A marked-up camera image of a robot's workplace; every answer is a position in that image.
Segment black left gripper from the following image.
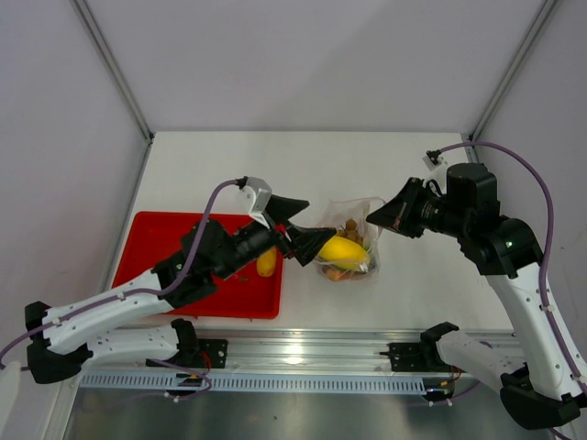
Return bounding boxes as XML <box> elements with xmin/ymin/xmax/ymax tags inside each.
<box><xmin>215</xmin><ymin>195</ymin><xmax>336</xmax><ymax>281</ymax></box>

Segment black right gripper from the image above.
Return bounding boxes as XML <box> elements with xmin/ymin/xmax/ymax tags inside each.
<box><xmin>367</xmin><ymin>178</ymin><xmax>471</xmax><ymax>239</ymax></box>

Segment yellow mango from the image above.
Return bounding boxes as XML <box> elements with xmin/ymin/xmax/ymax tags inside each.
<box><xmin>317</xmin><ymin>236</ymin><xmax>371</xmax><ymax>272</ymax></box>

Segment brown longan bunch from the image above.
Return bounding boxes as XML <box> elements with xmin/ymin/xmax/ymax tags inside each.
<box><xmin>338</xmin><ymin>219</ymin><xmax>365</xmax><ymax>247</ymax></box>

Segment clear zip top bag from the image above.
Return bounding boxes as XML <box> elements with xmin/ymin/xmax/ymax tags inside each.
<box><xmin>314</xmin><ymin>196</ymin><xmax>384</xmax><ymax>282</ymax></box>

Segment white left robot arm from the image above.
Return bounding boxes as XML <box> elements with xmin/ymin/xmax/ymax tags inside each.
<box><xmin>25</xmin><ymin>195</ymin><xmax>336</xmax><ymax>384</ymax></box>

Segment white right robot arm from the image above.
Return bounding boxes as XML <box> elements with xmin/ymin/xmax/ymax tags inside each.
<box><xmin>367</xmin><ymin>163</ymin><xmax>586</xmax><ymax>430</ymax></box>

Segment red plastic tray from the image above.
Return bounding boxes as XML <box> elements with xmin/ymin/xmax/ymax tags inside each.
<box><xmin>112</xmin><ymin>210</ymin><xmax>288</xmax><ymax>321</ymax></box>

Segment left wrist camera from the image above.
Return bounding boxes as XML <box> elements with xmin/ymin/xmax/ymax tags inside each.
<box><xmin>237</xmin><ymin>176</ymin><xmax>272</xmax><ymax>229</ymax></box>

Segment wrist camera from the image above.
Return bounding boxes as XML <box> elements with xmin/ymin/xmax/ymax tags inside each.
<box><xmin>423</xmin><ymin>150</ymin><xmax>449</xmax><ymax>190</ymax></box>
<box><xmin>237</xmin><ymin>176</ymin><xmax>272</xmax><ymax>229</ymax></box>

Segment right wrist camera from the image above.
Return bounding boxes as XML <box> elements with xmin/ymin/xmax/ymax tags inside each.
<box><xmin>423</xmin><ymin>150</ymin><xmax>449</xmax><ymax>190</ymax></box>

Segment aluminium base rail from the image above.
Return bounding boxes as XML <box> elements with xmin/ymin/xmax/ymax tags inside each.
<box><xmin>58</xmin><ymin>320</ymin><xmax>419</xmax><ymax>377</ymax></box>

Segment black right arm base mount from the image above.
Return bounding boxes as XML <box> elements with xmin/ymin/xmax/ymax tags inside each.
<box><xmin>379</xmin><ymin>341</ymin><xmax>463</xmax><ymax>373</ymax></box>

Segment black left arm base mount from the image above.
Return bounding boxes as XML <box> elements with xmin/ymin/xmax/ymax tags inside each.
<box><xmin>165</xmin><ymin>339</ymin><xmax>228</xmax><ymax>369</ymax></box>

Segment right aluminium frame post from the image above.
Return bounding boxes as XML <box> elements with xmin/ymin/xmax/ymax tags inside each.
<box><xmin>467</xmin><ymin>0</ymin><xmax>563</xmax><ymax>141</ymax></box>

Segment aluminium frame post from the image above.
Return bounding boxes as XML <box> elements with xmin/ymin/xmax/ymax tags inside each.
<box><xmin>71</xmin><ymin>0</ymin><xmax>155</xmax><ymax>143</ymax></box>
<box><xmin>467</xmin><ymin>0</ymin><xmax>563</xmax><ymax>141</ymax></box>

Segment white slotted cable duct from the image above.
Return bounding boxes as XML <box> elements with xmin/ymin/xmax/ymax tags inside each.
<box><xmin>80</xmin><ymin>370</ymin><xmax>426</xmax><ymax>395</ymax></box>

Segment left aluminium frame post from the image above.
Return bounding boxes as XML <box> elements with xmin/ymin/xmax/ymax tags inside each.
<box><xmin>71</xmin><ymin>0</ymin><xmax>155</xmax><ymax>143</ymax></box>

